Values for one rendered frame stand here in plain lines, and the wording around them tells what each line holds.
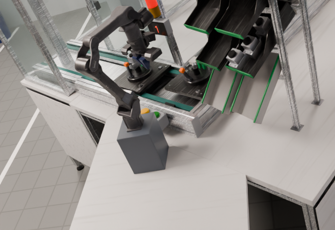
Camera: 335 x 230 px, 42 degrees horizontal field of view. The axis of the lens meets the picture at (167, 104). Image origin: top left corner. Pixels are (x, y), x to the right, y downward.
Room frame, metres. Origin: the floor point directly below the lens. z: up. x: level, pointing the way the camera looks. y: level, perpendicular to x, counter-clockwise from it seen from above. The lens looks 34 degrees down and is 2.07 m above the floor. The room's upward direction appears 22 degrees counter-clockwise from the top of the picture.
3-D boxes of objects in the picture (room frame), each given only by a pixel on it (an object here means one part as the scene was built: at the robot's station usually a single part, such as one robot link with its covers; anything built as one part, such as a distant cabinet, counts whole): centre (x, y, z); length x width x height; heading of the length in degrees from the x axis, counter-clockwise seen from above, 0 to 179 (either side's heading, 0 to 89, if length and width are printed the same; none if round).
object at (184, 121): (1.84, 0.16, 0.91); 0.89 x 0.06 x 0.11; 34
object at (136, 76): (1.98, 0.07, 0.98); 0.14 x 0.14 x 0.02
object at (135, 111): (1.44, 0.15, 1.15); 0.09 x 0.07 x 0.06; 39
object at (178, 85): (1.74, -0.18, 1.01); 0.24 x 0.24 x 0.13; 34
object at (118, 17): (1.47, 0.11, 1.45); 0.29 x 0.08 x 0.11; 129
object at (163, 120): (1.64, 0.11, 0.93); 0.21 x 0.07 x 0.06; 34
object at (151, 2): (1.92, -0.11, 1.34); 0.05 x 0.05 x 0.05
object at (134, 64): (1.98, 0.07, 1.06); 0.08 x 0.04 x 0.07; 124
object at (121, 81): (1.98, 0.07, 0.96); 0.24 x 0.24 x 0.02; 34
